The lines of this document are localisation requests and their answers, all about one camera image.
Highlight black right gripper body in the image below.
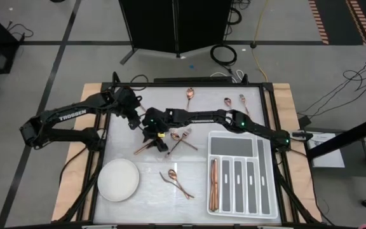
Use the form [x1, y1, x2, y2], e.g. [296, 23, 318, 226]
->
[141, 107, 172, 141]

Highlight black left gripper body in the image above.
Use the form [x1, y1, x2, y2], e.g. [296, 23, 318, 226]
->
[114, 86, 143, 130]

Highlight copper spoons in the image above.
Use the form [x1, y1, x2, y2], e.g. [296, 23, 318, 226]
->
[159, 172, 195, 199]

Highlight white cutlery organizer tray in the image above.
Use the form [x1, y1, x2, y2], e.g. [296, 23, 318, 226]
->
[207, 130, 279, 219]

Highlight white round plate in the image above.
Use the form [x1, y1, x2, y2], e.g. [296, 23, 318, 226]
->
[97, 158, 140, 202]

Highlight black bar behind table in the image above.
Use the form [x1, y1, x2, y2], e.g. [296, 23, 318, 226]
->
[153, 76, 234, 84]

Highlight black folding room divider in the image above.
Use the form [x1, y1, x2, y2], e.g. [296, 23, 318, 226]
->
[118, 0, 234, 66]

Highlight black power adapter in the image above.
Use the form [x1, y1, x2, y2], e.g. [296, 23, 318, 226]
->
[298, 116, 313, 128]

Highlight white paper sheet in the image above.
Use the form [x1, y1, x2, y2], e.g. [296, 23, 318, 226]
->
[306, 132, 346, 169]

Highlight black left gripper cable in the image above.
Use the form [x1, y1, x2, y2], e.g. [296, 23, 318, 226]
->
[128, 74, 151, 92]

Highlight black table frame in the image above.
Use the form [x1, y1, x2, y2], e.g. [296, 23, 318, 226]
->
[52, 71, 322, 229]

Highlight black cable under frame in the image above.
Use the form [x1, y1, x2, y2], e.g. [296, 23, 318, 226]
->
[58, 146, 90, 187]

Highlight coiled black cable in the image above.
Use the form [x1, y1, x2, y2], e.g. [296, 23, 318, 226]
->
[209, 43, 238, 67]

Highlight white cable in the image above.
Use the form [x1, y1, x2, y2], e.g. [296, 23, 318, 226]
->
[210, 69, 245, 82]

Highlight thin black floor cable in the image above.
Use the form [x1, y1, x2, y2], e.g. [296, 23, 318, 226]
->
[6, 20, 34, 41]
[309, 79, 366, 117]
[297, 65, 366, 114]

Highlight long yellow cable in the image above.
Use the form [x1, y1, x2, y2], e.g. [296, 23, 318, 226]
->
[251, 0, 269, 83]

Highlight looped black cable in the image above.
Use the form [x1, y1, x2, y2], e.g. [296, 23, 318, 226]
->
[226, 0, 251, 41]

